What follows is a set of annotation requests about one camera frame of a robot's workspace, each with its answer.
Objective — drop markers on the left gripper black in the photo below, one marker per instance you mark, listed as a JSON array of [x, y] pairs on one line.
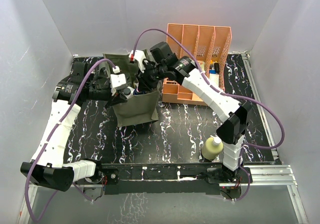
[[115, 100]]

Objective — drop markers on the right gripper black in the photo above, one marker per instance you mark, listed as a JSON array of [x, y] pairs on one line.
[[144, 83]]

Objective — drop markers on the white bottle grey cap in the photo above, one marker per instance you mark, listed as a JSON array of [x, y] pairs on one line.
[[128, 92]]

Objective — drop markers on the olive green canvas bag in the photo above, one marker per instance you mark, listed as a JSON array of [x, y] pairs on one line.
[[140, 108]]

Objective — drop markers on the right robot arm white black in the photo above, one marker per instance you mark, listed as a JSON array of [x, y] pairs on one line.
[[187, 73]]

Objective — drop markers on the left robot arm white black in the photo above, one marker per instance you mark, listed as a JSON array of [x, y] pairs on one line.
[[99, 82]]

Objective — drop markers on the white box in organizer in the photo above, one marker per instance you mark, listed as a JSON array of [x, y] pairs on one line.
[[214, 78]]

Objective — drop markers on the orange plastic file organizer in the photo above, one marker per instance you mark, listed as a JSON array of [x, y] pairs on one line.
[[210, 46]]

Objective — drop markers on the pale yellow bottle white cap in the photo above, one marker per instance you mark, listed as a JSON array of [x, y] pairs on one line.
[[212, 148]]

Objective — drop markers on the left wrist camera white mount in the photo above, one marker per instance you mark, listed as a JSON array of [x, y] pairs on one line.
[[118, 80]]

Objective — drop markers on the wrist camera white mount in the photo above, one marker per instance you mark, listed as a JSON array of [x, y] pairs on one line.
[[118, 80], [138, 56]]

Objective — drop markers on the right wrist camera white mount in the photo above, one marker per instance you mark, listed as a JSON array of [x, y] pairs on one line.
[[138, 56]]

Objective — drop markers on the black front rail frame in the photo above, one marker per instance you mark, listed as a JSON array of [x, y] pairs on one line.
[[204, 177]]

